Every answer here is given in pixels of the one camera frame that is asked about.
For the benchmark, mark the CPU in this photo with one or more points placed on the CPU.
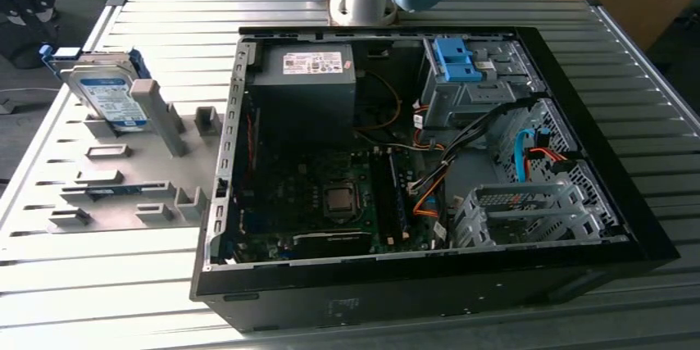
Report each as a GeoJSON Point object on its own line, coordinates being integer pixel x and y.
{"type": "Point", "coordinates": [340, 198]}

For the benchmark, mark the grey power supply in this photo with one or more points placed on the grey power supply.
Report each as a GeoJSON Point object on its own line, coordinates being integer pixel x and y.
{"type": "Point", "coordinates": [305, 96]}

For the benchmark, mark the blue plastic drive latch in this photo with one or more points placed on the blue plastic drive latch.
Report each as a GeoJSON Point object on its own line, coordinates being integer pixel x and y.
{"type": "Point", "coordinates": [453, 59]}

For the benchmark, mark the black mesh wastebasket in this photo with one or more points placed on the black mesh wastebasket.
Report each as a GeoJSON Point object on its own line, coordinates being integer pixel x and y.
{"type": "Point", "coordinates": [26, 51]}

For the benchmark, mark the green motherboard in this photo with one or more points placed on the green motherboard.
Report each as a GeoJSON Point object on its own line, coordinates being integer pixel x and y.
{"type": "Point", "coordinates": [294, 227]}

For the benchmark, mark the grey parts rack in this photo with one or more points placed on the grey parts rack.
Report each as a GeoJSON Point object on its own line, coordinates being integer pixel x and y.
{"type": "Point", "coordinates": [136, 169]}

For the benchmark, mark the black graphics card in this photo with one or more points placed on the black graphics card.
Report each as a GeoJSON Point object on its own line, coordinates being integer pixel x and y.
{"type": "Point", "coordinates": [333, 245]}

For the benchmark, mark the CPU socket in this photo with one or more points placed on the CPU socket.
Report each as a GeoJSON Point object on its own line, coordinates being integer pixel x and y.
{"type": "Point", "coordinates": [324, 210]}

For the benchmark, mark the black RAM slot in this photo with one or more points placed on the black RAM slot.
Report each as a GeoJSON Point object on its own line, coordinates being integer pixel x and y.
{"type": "Point", "coordinates": [380, 198]}

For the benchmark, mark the hard disk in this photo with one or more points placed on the hard disk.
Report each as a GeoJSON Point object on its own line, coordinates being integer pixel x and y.
{"type": "Point", "coordinates": [112, 100]}

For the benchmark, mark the metal disk bay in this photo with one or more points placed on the metal disk bay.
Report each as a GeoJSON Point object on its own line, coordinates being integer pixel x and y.
{"type": "Point", "coordinates": [530, 214]}

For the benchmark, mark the black PC case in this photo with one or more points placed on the black PC case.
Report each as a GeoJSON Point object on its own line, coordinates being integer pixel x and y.
{"type": "Point", "coordinates": [382, 296]}

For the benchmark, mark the metal optical drive cage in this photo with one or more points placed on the metal optical drive cage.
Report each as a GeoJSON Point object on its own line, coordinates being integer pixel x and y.
{"type": "Point", "coordinates": [481, 100]}

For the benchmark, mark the RAM stick on rack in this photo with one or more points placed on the RAM stick on rack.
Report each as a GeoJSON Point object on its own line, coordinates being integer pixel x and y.
{"type": "Point", "coordinates": [114, 191]}

